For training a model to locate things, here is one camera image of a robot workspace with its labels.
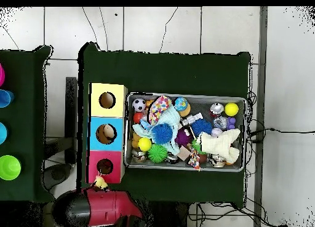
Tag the large multicoloured patterned cloth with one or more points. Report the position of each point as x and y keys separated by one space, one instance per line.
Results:
x=158 y=108

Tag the blue spiky toy with eyes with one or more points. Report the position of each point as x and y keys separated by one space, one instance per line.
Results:
x=162 y=134

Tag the orange striped tiger plush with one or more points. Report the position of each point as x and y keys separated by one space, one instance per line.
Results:
x=105 y=166

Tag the yellow plush toy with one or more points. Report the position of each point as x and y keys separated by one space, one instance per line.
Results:
x=101 y=182

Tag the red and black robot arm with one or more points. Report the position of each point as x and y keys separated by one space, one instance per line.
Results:
x=103 y=208

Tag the wooden box with three holes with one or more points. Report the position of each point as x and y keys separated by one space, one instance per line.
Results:
x=118 y=109

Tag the mint green waffle cloth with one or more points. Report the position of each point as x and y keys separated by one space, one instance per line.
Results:
x=172 y=118

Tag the black and white soccer ball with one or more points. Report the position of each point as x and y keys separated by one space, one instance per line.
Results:
x=139 y=105

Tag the smooth yellow ball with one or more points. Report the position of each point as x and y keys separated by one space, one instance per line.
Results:
x=144 y=144

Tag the globe print ball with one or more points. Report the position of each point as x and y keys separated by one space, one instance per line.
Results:
x=181 y=104

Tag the green spiky ball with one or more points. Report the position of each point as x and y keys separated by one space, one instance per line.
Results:
x=157 y=153

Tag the blue spiky ball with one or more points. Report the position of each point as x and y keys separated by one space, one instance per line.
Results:
x=201 y=127

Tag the dark green table cloth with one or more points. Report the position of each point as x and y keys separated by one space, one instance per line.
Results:
x=172 y=72

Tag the red soda can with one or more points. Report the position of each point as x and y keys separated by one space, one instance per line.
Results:
x=217 y=109

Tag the cream waffle cloth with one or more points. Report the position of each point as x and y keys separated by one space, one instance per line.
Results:
x=219 y=144

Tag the yellow tennis ball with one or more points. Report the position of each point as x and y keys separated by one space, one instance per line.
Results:
x=231 y=109

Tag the green cloth covered side table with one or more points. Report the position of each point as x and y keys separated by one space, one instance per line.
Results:
x=22 y=113

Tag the blue cup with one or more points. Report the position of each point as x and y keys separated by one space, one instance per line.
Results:
x=3 y=133
x=5 y=98

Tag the green cup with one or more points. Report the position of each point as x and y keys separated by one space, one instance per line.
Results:
x=9 y=167

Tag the large pink bowl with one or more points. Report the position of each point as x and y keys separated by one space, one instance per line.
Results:
x=1 y=74

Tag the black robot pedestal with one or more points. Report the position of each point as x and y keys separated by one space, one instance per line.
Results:
x=167 y=214

